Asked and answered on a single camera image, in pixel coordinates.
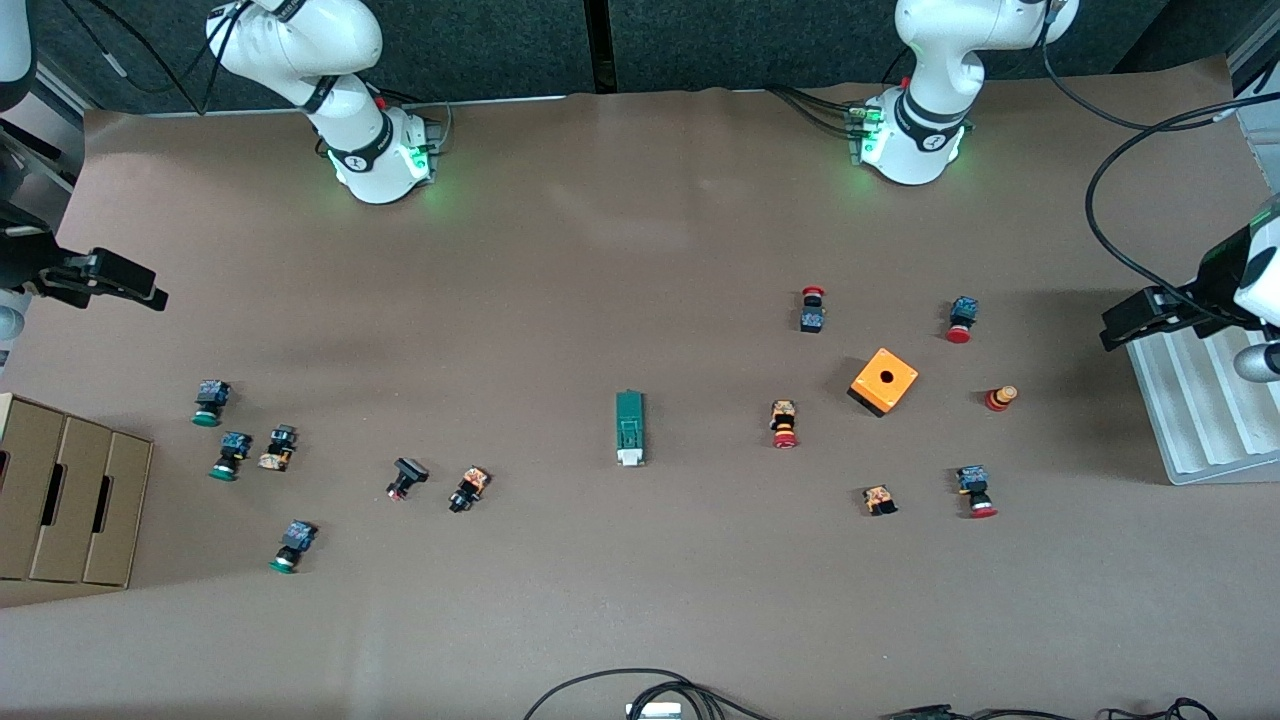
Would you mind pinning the brown paper table cover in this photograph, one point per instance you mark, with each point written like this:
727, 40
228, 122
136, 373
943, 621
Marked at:
600, 580

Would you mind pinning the orange contact block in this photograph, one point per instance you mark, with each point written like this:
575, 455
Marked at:
879, 499

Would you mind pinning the grey aluminium beam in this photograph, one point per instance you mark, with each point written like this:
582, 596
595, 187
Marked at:
60, 97

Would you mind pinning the red yellow button head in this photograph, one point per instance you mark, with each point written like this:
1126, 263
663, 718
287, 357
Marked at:
1000, 398

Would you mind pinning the green push button blue block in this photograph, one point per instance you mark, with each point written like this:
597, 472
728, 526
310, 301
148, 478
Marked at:
231, 452
293, 544
211, 400

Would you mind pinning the red mushroom button orange block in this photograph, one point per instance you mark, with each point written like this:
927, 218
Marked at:
784, 423

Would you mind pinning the small red button blue block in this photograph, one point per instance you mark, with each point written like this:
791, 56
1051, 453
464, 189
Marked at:
812, 315

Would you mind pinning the red mushroom button blue block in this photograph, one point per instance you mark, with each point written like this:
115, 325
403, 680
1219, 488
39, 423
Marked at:
961, 318
975, 490

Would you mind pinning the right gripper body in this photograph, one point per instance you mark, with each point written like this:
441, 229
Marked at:
22, 262

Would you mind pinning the brown cardboard box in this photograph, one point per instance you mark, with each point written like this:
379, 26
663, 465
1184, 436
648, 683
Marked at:
70, 500

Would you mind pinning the orange button enclosure box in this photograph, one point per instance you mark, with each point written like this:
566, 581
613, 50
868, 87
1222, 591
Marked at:
890, 392

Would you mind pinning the grey metal frame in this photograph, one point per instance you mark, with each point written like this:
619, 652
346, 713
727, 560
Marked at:
1265, 150

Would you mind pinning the black vertical panel post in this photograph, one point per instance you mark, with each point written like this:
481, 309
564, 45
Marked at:
600, 40

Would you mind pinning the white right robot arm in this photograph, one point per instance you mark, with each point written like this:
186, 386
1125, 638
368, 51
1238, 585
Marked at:
350, 150

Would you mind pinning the black square button red block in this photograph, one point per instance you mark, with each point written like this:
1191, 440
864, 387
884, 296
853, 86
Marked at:
407, 474

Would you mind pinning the grey ribbed plastic tray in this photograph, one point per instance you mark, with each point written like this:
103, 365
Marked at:
1200, 420

